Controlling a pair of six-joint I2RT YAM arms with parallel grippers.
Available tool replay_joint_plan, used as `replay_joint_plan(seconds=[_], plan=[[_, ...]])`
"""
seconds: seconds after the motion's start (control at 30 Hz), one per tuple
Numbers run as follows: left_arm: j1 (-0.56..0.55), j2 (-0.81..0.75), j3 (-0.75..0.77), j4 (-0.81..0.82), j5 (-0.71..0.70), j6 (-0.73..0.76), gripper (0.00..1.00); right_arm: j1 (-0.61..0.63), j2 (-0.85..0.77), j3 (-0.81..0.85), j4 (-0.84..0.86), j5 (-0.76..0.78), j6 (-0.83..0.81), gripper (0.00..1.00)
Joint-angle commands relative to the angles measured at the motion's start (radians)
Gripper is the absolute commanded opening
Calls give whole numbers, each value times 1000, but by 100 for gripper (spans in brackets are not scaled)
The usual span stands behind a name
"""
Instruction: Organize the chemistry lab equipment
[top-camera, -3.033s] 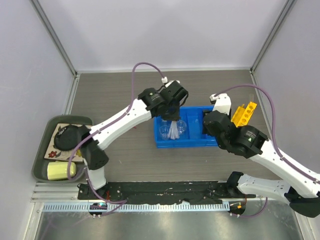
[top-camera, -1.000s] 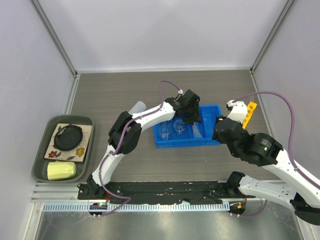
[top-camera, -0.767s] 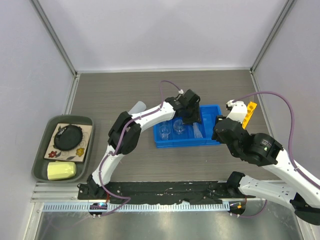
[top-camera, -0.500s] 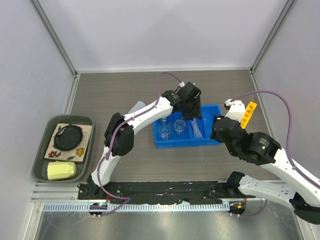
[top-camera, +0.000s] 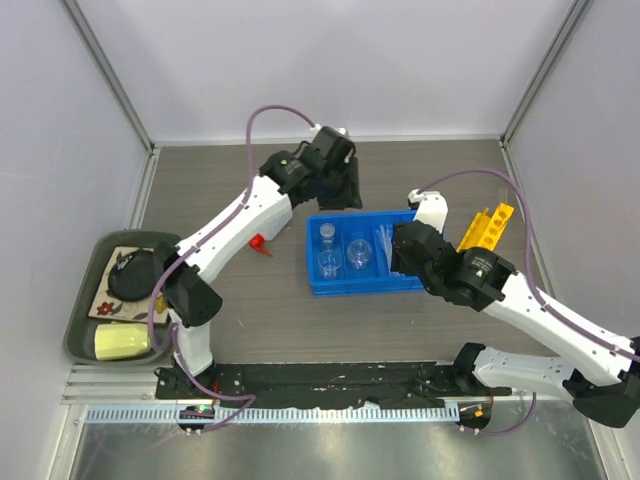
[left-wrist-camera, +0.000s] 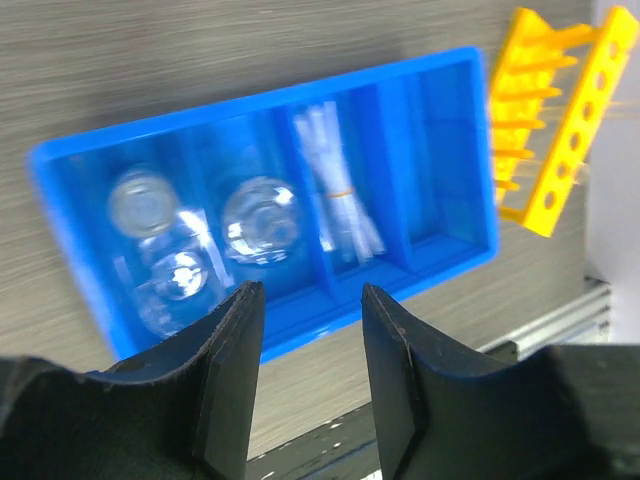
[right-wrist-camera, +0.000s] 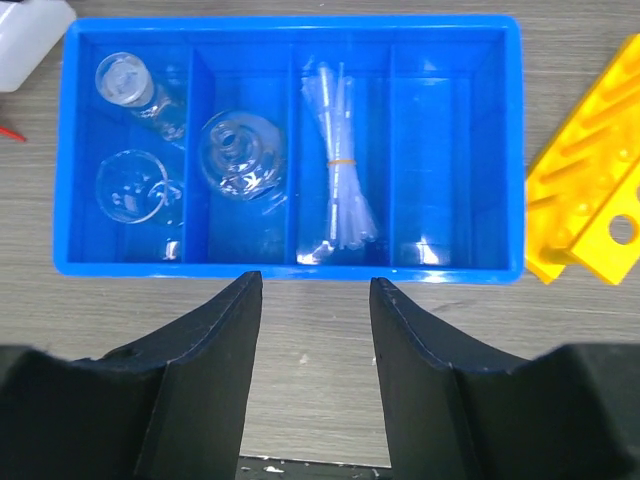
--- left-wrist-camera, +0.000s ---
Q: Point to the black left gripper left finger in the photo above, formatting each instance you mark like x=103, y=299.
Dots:
x=180, y=410

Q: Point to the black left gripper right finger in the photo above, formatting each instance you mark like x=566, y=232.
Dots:
x=445, y=411

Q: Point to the wide clear glass beaker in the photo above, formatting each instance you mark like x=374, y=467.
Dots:
x=261, y=221

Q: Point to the bundle of plastic pipettes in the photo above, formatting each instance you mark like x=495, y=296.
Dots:
x=345, y=225

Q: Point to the tall clear glass beaker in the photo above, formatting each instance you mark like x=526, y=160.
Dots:
x=181, y=289

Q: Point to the blue divided plastic bin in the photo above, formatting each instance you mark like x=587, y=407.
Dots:
x=377, y=176

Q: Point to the yellow test tube rack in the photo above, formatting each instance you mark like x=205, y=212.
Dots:
x=548, y=94

